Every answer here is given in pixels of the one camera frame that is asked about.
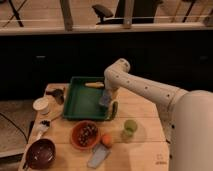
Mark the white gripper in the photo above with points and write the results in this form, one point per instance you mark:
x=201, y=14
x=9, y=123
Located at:
x=111, y=95

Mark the blue grey sponge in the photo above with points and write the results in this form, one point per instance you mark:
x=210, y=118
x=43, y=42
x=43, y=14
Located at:
x=105, y=99

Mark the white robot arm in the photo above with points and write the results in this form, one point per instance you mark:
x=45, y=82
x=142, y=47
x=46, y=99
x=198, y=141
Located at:
x=191, y=147

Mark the green plastic tray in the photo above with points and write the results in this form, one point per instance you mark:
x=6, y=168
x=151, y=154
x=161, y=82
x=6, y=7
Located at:
x=82, y=103

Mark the yellow corn cob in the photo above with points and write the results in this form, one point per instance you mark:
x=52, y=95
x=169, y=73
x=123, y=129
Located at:
x=94, y=84

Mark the green plastic cup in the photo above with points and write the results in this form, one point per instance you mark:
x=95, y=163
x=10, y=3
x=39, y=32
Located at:
x=130, y=127

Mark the orange fruit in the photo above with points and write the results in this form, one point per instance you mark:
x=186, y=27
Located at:
x=107, y=140

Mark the orange bowl with grapes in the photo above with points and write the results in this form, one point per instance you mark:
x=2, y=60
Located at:
x=85, y=135

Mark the white cup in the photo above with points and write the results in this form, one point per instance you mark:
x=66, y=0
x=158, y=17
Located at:
x=41, y=105

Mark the white brush with black bristles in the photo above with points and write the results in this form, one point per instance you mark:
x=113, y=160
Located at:
x=42, y=127

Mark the black office chair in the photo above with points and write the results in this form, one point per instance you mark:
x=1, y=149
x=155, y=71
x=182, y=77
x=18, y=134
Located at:
x=143, y=12

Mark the dark purple bowl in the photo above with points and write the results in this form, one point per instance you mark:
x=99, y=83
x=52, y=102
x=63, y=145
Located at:
x=41, y=154

